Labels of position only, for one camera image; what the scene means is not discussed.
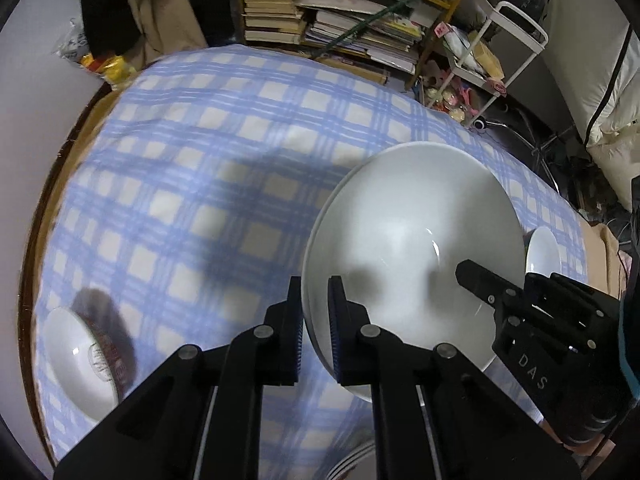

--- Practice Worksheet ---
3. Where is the white bowl red pattern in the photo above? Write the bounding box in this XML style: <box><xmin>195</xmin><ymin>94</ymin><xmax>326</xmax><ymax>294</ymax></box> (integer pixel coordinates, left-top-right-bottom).
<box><xmin>525</xmin><ymin>226</ymin><xmax>562</xmax><ymax>278</ymax></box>

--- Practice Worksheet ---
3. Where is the plain white bowl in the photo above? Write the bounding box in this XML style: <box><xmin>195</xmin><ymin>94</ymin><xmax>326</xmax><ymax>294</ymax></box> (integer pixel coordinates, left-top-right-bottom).
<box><xmin>302</xmin><ymin>142</ymin><xmax>525</xmax><ymax>373</ymax></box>

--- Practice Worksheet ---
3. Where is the blue checked tablecloth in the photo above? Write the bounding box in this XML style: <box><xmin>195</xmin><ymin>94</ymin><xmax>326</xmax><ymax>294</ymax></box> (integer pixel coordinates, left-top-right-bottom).
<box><xmin>34</xmin><ymin>44</ymin><xmax>589</xmax><ymax>480</ymax></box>

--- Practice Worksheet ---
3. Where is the small red patterned bowl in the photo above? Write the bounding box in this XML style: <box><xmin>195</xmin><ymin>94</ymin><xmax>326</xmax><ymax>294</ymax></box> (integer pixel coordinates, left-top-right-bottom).
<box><xmin>42</xmin><ymin>288</ymin><xmax>137</xmax><ymax>422</ymax></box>

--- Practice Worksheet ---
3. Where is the white rolling cart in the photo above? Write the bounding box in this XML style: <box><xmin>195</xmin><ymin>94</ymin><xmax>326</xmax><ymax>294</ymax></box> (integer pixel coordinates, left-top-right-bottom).
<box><xmin>425</xmin><ymin>0</ymin><xmax>549</xmax><ymax>126</ymax></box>

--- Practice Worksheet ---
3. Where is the white bedding bundle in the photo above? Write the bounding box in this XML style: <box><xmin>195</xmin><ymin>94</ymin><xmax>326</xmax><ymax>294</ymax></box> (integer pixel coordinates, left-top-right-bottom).
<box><xmin>544</xmin><ymin>0</ymin><xmax>639</xmax><ymax>210</ymax></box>

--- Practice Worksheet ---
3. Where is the wooden bookshelf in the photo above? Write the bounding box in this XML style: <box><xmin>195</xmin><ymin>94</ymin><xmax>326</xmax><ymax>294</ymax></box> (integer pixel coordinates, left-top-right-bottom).
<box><xmin>239</xmin><ymin>0</ymin><xmax>462</xmax><ymax>87</ymax></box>

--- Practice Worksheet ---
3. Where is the yellow snack bag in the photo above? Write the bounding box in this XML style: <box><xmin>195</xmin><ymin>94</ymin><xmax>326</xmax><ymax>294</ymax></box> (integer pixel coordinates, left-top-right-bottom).
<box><xmin>80</xmin><ymin>53</ymin><xmax>137</xmax><ymax>87</ymax></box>

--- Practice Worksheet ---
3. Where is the stack of books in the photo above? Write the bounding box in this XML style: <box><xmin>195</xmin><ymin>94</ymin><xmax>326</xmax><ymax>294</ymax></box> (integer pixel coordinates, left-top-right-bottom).
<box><xmin>242</xmin><ymin>0</ymin><xmax>425</xmax><ymax>74</ymax></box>

